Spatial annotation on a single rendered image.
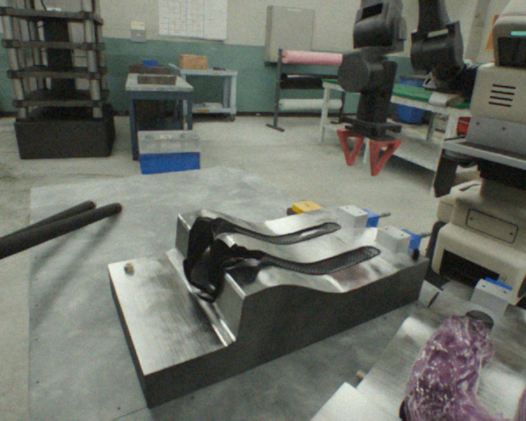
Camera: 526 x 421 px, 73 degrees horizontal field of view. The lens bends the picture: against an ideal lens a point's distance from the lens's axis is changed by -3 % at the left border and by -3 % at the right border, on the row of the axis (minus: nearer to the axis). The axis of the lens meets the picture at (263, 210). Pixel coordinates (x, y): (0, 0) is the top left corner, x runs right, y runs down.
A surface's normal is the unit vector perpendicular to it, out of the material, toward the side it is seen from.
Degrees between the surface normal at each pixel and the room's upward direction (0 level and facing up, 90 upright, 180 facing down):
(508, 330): 0
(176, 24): 90
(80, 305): 0
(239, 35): 90
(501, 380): 11
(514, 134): 90
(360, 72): 89
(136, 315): 0
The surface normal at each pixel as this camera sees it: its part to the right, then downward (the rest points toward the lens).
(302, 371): 0.06, -0.91
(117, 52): 0.30, 0.40
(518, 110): -0.80, 0.33
